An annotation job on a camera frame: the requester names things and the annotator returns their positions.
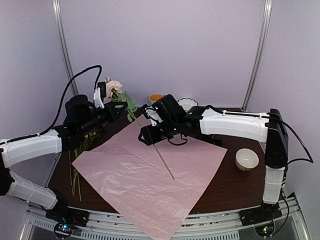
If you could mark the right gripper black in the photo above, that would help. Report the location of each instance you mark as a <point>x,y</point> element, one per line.
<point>150,137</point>

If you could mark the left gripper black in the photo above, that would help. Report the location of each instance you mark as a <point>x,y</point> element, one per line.
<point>112,113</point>

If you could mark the fake flower bunch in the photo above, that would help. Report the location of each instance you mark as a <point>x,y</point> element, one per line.
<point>74,174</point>

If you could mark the purple wrapping paper sheet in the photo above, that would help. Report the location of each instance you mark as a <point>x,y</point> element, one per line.
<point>135,178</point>

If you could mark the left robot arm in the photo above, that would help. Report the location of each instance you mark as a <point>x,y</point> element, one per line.
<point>55,140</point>

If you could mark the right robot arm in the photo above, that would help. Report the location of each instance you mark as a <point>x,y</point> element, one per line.
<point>265,127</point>

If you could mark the patterned cup with orange inside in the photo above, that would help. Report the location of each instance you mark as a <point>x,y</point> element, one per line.
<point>154,98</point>

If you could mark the white scalloped bowl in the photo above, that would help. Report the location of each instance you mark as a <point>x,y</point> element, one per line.
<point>187,103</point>

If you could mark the plain white bowl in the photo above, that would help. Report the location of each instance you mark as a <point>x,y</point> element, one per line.
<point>246,159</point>

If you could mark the left green circuit board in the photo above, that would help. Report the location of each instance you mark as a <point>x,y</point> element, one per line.
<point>62,230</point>

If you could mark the green circuit board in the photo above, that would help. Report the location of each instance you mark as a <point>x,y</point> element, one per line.
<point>265,231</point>
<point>62,230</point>

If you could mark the right green circuit board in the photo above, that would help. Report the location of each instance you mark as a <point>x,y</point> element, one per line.
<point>265,231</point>

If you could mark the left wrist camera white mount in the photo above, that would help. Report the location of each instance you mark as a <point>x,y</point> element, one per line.
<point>99,94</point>

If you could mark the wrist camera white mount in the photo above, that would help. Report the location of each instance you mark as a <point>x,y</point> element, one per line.
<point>99,94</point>
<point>151,114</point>

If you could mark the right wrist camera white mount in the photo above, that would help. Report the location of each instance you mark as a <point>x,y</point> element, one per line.
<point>151,114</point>

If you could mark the front aluminium rail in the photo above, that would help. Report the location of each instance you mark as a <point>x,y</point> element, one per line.
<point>223,225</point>

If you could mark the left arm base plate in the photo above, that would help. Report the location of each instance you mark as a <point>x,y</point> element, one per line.
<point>72,217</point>

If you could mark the left aluminium frame post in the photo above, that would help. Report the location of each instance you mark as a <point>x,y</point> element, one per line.
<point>62,38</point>

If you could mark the aluminium frame post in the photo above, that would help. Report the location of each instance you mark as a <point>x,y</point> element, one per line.
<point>62,38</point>
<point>264,30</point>

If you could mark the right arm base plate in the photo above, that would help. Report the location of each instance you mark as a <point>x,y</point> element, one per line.
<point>257,215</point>

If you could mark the right aluminium frame post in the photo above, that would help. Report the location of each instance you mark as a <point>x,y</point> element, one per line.
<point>264,30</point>

